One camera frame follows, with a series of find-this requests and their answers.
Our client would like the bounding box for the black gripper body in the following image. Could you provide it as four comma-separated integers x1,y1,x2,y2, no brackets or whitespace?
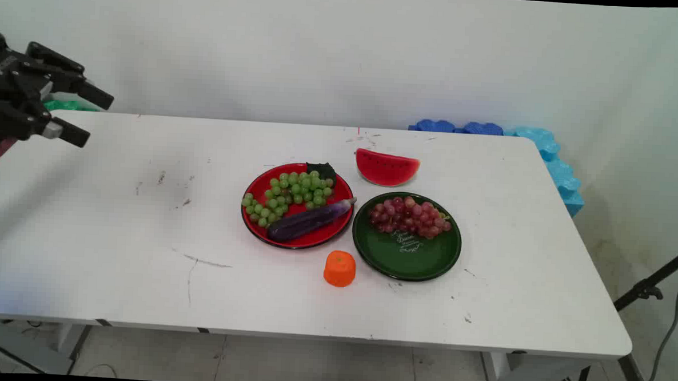
0,31,56,151

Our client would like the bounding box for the orange toy persimmon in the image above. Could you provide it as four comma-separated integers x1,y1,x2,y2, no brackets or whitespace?
323,250,357,288

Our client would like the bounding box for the light blue foam mat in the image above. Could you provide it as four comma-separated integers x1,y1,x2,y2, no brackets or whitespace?
499,125,588,219

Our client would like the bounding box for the black tripod stand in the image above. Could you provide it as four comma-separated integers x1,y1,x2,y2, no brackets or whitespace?
563,247,678,381

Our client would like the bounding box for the red grape bunch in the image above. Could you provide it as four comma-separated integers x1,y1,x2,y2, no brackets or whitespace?
368,195,454,241

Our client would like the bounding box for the red plate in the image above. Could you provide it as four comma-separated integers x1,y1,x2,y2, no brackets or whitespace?
239,161,357,253

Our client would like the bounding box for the white table leg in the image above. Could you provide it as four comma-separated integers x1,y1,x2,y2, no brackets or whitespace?
51,322,94,376
478,350,593,381

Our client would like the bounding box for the dark green grape leaf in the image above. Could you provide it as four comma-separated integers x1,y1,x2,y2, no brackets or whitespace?
305,162,337,188

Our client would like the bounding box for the green foam mat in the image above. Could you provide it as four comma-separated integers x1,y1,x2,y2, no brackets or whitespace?
43,98,99,113

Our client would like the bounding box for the red watermelon slice toy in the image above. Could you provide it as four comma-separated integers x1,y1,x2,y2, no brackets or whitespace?
354,148,421,189

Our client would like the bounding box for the dark green plate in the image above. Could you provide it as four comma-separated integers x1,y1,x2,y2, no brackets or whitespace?
350,189,465,284

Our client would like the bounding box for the green grape bunch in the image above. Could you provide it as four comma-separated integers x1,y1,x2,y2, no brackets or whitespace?
241,167,336,232

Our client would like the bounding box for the dark blue foam mat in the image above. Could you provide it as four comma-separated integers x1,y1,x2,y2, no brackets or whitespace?
456,121,504,136
408,118,457,134

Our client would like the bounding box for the grey hanging cable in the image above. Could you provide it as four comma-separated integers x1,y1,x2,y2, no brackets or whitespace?
633,272,678,381

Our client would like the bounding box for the purple toy eggplant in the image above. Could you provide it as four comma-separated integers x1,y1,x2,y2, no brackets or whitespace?
266,193,358,246

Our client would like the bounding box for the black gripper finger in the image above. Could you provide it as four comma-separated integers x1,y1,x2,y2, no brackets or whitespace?
0,97,93,149
24,41,118,112

